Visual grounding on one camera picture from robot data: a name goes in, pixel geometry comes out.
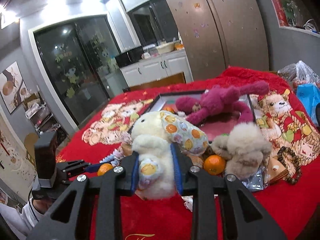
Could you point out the green box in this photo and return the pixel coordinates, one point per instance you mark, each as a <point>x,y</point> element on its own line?
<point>291,12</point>

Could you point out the black framed tray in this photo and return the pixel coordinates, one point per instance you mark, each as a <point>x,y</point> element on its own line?
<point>217,123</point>

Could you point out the framed wall picture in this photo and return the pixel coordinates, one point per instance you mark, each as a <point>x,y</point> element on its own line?
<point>11,87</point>

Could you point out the brown triangular snack packet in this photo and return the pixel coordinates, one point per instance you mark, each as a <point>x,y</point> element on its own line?
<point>277,170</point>

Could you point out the metal storage cart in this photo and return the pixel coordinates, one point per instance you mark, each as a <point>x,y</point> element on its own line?
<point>42,120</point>

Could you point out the clear plastic bag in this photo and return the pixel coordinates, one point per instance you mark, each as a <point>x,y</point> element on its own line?
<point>302,75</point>

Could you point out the black microwave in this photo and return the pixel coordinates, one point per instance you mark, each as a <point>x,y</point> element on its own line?
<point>130,56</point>

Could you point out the white mug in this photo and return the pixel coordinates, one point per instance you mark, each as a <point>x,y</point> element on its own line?
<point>145,56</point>

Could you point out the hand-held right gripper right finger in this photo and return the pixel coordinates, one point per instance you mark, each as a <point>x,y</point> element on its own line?
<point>178,175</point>

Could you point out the blue plastic bag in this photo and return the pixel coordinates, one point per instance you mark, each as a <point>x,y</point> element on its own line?
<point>308,100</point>

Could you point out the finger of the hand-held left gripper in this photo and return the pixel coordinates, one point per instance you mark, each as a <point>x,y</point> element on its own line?
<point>93,168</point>

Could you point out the pink plush bear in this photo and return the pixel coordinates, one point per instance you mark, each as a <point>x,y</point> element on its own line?
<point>215,100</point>

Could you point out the silver foil packet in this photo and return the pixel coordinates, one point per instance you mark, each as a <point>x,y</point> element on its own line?
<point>252,182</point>

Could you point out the mandarin orange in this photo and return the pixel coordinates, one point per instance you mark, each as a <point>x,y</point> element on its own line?
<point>214,165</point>
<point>105,170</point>
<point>168,110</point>

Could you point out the cream basin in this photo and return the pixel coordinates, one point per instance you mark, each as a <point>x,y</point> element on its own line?
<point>165,48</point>

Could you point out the white kitchen cabinet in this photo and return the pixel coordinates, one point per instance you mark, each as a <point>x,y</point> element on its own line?
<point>150,70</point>

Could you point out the brown patterned hair clip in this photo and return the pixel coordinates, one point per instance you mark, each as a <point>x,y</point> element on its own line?
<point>297,170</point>

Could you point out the blue knitted scrunchie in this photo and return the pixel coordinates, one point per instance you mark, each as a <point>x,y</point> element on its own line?
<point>113,157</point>

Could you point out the person's left forearm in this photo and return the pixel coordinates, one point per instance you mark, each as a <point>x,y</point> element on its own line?
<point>25,217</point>

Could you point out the red printed blanket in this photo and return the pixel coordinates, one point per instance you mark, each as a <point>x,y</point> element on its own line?
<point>275,205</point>

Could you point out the glass sliding door with stickers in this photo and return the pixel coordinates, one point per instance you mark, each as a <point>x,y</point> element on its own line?
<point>75,67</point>

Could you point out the orange snack bag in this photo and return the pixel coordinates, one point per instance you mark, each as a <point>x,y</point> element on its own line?
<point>179,45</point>

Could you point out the white wall shelf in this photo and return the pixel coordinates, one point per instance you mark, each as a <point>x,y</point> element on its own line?
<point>300,28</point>

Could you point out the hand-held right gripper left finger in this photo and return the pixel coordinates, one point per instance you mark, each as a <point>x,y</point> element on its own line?
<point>135,175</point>

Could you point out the silver refrigerator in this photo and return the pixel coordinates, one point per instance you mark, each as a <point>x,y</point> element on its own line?
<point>220,30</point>

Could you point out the white plush lamb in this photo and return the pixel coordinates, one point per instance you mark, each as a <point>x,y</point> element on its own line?
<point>150,135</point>

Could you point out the red gift box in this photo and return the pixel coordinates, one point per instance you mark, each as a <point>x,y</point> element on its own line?
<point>278,8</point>

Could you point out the beige fluffy plush toy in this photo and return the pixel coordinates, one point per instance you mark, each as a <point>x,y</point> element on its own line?
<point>245,150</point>

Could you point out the dark kitchen window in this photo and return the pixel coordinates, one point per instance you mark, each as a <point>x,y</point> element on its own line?
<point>150,17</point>

